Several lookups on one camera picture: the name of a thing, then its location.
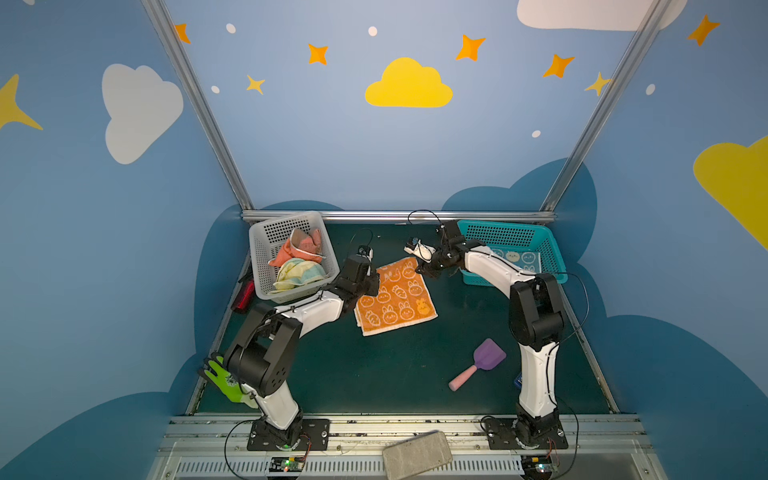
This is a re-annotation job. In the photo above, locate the orange bunny pattern towel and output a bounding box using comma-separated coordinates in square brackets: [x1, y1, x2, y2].
[354, 257, 438, 337]

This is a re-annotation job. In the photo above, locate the green circuit board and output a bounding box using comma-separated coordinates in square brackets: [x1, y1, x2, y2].
[521, 456, 557, 480]
[269, 457, 306, 474]

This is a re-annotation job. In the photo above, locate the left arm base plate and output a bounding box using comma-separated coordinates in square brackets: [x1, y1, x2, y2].
[246, 417, 330, 452]

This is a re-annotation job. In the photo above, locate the white plastic basket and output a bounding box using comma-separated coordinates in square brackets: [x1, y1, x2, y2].
[249, 211, 340, 303]

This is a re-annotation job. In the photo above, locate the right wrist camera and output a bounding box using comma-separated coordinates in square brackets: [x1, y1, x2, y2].
[404, 220, 465, 263]

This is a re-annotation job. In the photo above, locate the green work glove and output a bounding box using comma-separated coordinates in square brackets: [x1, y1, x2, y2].
[197, 353, 259, 410]

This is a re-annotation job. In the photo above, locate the teal plastic basket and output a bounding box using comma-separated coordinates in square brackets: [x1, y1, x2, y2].
[458, 220, 568, 284]

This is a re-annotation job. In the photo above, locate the blue bunny pattern towel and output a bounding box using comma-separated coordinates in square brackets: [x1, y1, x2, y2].
[491, 248, 543, 274]

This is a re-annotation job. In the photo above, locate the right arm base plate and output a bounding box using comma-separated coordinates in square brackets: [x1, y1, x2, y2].
[479, 415, 569, 450]

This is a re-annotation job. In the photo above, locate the purple pink toy scoop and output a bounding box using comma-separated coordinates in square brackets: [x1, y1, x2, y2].
[448, 338, 507, 391]

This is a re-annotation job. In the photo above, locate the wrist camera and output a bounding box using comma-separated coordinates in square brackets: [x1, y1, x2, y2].
[404, 220, 465, 263]
[344, 245, 373, 281]

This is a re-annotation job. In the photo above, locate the left green circuit board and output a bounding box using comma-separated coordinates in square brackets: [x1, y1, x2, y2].
[269, 457, 306, 474]

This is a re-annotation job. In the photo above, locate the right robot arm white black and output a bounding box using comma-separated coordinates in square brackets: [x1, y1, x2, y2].
[404, 241, 565, 438]

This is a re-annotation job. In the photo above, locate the grey sponge block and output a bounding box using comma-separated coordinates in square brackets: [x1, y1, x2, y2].
[382, 430, 453, 480]

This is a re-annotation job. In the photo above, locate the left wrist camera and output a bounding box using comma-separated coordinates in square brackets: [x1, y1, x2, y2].
[344, 245, 373, 281]

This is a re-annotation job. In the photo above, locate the right green circuit board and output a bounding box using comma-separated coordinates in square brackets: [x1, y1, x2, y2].
[521, 456, 557, 480]

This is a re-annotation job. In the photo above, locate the yellow teal towel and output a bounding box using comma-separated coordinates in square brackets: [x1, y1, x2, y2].
[273, 258, 327, 292]

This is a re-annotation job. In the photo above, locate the pink red towel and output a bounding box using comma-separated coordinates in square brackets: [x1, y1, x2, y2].
[268, 228, 324, 268]

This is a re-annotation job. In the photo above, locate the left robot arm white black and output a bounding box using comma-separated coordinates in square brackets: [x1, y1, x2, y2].
[223, 272, 380, 431]

